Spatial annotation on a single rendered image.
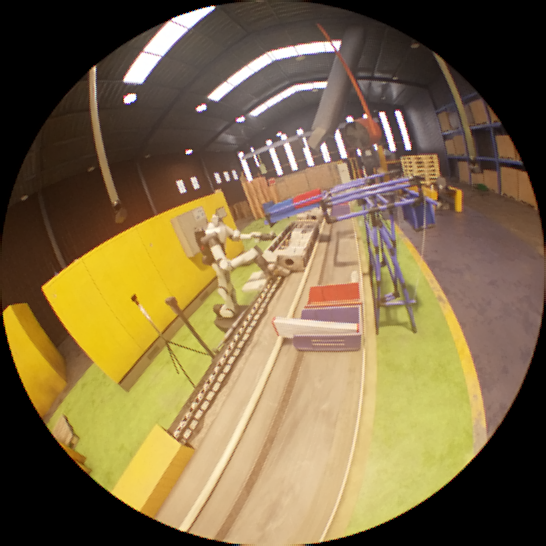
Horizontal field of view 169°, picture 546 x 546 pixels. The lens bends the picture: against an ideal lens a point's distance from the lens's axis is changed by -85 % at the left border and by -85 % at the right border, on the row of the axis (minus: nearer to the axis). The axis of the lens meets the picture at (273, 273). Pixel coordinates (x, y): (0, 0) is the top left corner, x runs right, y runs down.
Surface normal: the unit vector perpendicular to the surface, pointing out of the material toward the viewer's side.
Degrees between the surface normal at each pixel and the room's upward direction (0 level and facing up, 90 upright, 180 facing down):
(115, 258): 90
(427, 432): 0
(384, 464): 0
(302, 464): 0
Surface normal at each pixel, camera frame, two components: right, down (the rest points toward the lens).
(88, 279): 0.89, -0.10
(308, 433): -0.32, -0.85
